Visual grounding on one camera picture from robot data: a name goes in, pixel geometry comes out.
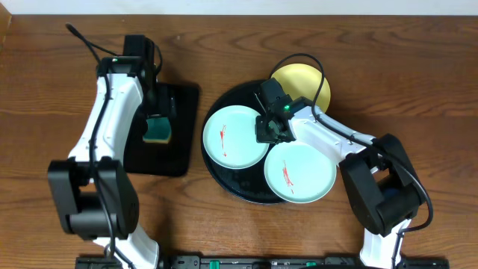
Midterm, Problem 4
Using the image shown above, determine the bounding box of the green yellow sponge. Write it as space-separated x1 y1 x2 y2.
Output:
143 117 172 144

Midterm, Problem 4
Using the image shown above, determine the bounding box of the light green plate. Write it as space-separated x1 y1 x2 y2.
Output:
202 105 269 170
264 142 337 203

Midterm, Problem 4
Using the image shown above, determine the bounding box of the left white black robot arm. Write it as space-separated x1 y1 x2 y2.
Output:
48 56 187 268

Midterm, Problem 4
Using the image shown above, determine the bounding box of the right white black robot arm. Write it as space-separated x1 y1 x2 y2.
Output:
256 96 431 268

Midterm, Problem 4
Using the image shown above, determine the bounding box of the black rectangular tray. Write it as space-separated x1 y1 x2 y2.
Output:
123 84 199 176

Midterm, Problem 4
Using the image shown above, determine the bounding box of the black round tray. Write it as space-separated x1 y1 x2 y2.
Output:
202 81 287 204

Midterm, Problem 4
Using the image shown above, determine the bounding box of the yellow plate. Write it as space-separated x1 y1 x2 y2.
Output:
272 64 322 100

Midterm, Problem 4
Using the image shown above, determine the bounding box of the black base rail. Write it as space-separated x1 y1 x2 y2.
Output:
75 256 450 269

